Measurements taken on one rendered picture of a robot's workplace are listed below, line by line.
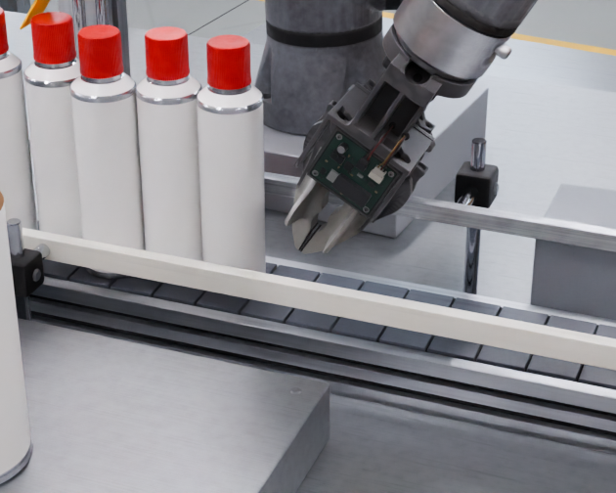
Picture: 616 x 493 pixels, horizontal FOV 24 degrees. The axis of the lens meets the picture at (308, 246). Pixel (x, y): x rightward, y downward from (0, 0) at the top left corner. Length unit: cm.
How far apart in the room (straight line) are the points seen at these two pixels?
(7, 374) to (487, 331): 35
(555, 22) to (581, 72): 272
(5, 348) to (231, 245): 27
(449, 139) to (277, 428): 51
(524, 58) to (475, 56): 83
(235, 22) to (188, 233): 329
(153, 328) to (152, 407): 15
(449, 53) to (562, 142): 61
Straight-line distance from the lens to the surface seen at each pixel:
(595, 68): 178
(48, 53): 115
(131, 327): 116
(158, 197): 114
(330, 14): 137
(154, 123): 111
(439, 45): 96
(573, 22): 449
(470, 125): 148
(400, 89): 97
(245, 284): 111
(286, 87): 140
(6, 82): 118
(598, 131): 160
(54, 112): 116
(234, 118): 108
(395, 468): 104
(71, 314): 119
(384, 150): 99
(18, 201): 122
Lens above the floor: 146
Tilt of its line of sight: 28 degrees down
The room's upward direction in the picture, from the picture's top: straight up
